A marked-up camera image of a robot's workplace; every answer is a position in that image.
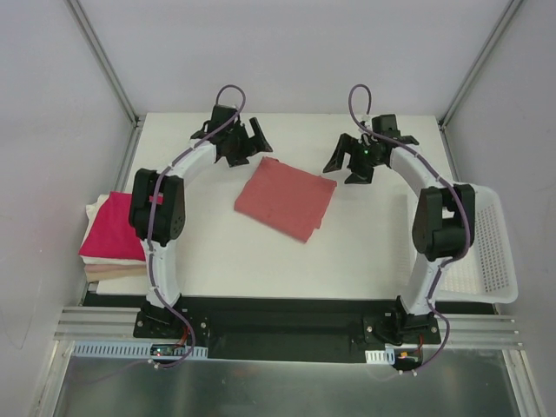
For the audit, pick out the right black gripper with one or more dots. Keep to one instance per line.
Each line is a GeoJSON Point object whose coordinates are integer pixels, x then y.
{"type": "Point", "coordinates": [352, 158]}

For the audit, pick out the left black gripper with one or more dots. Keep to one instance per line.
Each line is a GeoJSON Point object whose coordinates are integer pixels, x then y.
{"type": "Point", "coordinates": [242, 142]}

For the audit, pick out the salmon pink t shirt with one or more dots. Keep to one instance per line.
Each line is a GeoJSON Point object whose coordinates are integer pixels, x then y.
{"type": "Point", "coordinates": [287, 199]}

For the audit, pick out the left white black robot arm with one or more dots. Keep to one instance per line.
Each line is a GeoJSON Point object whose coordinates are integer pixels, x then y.
{"type": "Point", "coordinates": [157, 212]}

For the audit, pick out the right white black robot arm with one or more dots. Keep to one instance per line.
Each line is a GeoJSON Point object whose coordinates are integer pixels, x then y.
{"type": "Point", "coordinates": [443, 225]}

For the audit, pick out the magenta folded t shirt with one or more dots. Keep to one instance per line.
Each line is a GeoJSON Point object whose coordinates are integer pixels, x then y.
{"type": "Point", "coordinates": [111, 236]}

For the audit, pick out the cream folded shirt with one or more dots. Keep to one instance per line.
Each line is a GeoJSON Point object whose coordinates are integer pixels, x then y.
{"type": "Point", "coordinates": [92, 209]}

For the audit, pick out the white plastic basket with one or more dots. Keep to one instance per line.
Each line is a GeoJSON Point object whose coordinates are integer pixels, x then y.
{"type": "Point", "coordinates": [487, 273]}

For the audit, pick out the beige folded shirt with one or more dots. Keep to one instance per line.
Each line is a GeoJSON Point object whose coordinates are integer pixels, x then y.
{"type": "Point", "coordinates": [102, 269]}

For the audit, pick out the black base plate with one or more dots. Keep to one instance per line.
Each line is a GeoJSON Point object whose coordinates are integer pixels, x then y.
{"type": "Point", "coordinates": [309, 330]}

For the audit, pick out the right perforated cable duct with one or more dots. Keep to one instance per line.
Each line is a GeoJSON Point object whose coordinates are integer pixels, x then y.
{"type": "Point", "coordinates": [380, 357]}

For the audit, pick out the perforated cable duct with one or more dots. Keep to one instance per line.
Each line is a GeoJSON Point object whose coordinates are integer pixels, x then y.
{"type": "Point", "coordinates": [380, 357]}
{"type": "Point", "coordinates": [129, 350]}

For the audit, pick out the right aluminium frame post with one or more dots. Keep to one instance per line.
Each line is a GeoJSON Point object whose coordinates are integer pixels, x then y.
{"type": "Point", "coordinates": [494, 37]}

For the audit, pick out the aluminium frame post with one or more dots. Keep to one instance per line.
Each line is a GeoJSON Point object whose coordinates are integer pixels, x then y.
{"type": "Point", "coordinates": [99, 53]}
{"type": "Point", "coordinates": [494, 37]}

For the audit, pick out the left aluminium frame post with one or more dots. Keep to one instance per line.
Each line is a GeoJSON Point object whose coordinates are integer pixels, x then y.
{"type": "Point", "coordinates": [99, 53]}

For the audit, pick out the aluminium rail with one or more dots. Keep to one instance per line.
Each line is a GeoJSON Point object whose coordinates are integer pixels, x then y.
{"type": "Point", "coordinates": [467, 331]}

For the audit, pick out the left perforated cable duct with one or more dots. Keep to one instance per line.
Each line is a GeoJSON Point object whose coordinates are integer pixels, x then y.
{"type": "Point", "coordinates": [129, 350]}

